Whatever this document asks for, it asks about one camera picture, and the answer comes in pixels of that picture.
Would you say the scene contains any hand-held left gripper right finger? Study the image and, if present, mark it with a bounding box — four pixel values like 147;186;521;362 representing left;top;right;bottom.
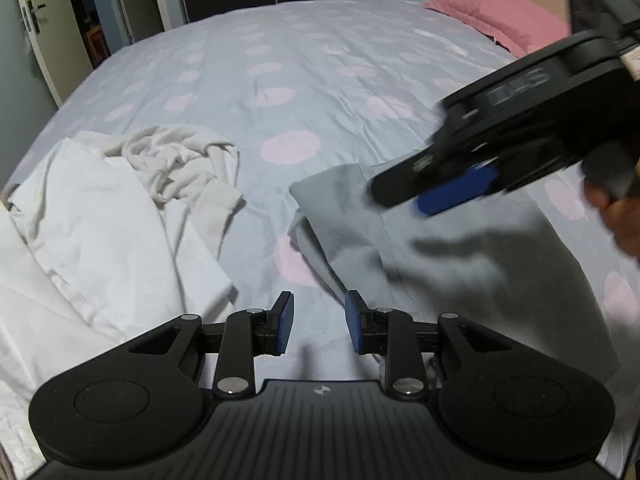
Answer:
345;290;511;399

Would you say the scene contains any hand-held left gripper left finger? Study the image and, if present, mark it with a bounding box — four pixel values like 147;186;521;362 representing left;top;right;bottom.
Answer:
129;291;296;399

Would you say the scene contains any grey garment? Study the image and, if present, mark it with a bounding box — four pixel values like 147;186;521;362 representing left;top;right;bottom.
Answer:
287;162;622;387

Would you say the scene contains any wooden chair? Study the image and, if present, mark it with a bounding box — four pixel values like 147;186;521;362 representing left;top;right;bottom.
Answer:
84;24;112;69

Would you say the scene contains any cream crumpled garment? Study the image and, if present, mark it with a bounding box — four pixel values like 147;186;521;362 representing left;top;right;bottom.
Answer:
75;125;247;262

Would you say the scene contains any person's right hand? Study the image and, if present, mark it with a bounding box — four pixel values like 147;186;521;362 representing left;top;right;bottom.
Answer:
583;157;640;261

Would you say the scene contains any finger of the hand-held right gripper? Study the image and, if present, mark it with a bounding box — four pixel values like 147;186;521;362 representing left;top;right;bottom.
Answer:
414;157;502;217
368;149;451;208

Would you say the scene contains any white shirt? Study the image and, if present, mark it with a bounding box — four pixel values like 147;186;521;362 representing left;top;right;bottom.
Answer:
0;137;237;479

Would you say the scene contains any beige door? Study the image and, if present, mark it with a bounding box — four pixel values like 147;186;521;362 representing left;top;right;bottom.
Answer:
12;0;82;107

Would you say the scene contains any pink pillow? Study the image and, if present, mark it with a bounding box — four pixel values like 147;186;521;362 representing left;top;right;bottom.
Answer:
424;0;572;57

